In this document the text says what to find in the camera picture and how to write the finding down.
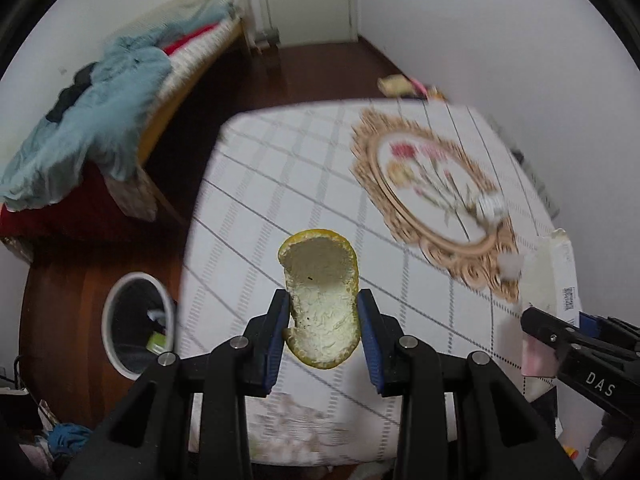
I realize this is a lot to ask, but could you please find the dark cloth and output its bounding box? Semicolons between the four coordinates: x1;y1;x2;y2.
47;62;101;124

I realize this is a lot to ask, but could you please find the white rimmed black trash bin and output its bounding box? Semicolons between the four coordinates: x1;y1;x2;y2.
101;271;177;382

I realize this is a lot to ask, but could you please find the yellow citrus peel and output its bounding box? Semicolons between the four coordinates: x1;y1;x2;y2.
277;228;360;370

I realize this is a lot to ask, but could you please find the wooden bed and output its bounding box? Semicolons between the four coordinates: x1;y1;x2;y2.
0;0;257;262

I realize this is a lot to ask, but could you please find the white checked floral tablecloth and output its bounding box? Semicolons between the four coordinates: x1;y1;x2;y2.
177;97;577;467

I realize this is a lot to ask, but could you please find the white barcode box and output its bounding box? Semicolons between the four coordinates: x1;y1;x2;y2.
519;228;582;397

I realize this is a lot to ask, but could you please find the light blue duvet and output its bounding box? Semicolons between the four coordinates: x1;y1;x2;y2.
0;0;239;212

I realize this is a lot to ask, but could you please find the blue crumpled cloth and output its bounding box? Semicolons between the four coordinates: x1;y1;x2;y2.
47;422;94;457

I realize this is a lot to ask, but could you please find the crumpled white paper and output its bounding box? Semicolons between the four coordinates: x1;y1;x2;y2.
477;194;506;224

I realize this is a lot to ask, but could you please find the red blanket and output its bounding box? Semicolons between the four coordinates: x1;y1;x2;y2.
162;22;222;56

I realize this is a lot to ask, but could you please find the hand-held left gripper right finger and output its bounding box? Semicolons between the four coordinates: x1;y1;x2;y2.
355;288;584;480

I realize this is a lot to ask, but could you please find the white door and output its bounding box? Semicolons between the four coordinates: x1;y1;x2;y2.
254;0;360;46

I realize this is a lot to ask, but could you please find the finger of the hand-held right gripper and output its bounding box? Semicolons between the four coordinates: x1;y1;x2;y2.
519;306;582;362
576;312;640;357

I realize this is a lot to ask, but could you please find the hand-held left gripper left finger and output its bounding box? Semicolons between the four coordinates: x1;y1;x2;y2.
60;288;292;480

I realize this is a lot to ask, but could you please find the small grey stool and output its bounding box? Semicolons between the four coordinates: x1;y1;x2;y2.
252;27;281;54

